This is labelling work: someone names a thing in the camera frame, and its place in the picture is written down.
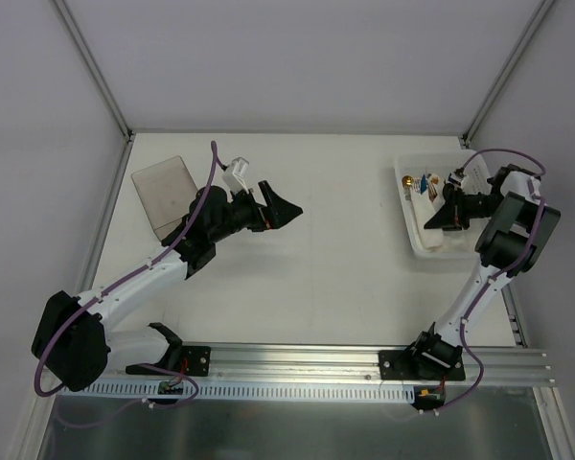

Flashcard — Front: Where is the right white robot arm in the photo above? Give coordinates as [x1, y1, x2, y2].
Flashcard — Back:
[405, 164, 561, 380]

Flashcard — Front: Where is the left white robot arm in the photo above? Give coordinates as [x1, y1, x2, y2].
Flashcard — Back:
[31, 181, 304, 397]

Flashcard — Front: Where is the rolled napkin with copper spoon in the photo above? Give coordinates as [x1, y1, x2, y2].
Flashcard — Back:
[402, 175, 414, 200]

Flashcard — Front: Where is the white perforated plastic basket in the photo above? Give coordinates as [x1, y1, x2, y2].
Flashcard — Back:
[394, 150, 491, 260]

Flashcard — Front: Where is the smoky transparent plastic container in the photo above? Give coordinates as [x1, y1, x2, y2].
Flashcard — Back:
[130, 156, 197, 240]

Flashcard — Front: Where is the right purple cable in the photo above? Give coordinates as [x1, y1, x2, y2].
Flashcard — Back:
[411, 148, 547, 413]

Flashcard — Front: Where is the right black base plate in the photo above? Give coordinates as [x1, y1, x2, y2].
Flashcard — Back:
[378, 349, 466, 381]

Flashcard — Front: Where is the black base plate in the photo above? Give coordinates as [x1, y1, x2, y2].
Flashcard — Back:
[126, 345, 212, 377]
[378, 349, 466, 381]

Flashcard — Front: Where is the aluminium mounting rail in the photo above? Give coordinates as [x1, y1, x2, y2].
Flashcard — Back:
[90, 339, 557, 385]

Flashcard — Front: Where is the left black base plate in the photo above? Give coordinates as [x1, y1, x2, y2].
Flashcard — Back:
[126, 345, 212, 377]

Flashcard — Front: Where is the white slotted cable duct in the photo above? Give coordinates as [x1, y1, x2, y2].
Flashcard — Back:
[77, 379, 416, 404]

